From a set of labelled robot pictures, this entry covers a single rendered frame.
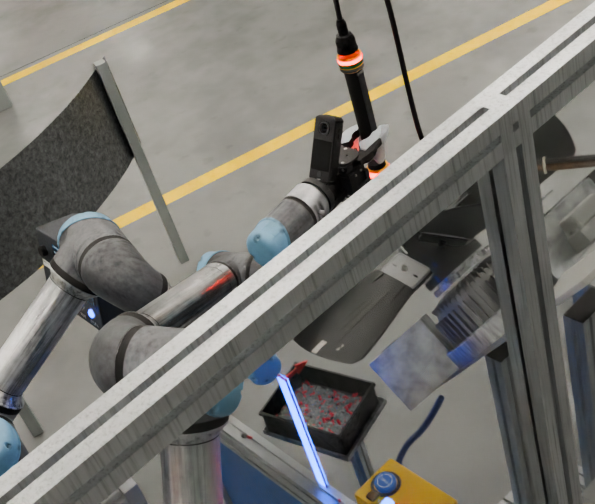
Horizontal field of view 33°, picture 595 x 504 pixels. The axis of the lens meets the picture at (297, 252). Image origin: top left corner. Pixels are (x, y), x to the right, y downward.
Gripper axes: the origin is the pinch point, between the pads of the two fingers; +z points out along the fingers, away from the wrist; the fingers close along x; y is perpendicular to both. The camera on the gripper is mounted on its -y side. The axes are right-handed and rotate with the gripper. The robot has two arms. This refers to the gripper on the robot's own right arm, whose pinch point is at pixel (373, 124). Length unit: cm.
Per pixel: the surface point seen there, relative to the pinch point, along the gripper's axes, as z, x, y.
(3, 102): 141, -392, 150
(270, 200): 122, -176, 154
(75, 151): 45, -179, 74
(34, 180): 24, -175, 71
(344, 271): -78, 61, -49
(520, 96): -55, 65, -52
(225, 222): 102, -186, 154
